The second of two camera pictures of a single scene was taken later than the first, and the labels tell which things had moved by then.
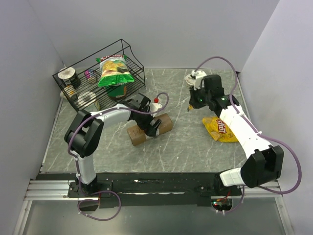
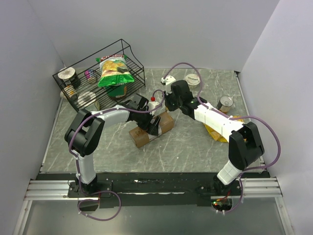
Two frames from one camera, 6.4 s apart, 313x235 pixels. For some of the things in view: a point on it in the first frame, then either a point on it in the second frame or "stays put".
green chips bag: x=114 y=70 stays put
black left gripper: x=150 y=130 stays put
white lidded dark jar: x=70 y=76 stays put
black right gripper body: x=199 y=98 -> x=172 y=103
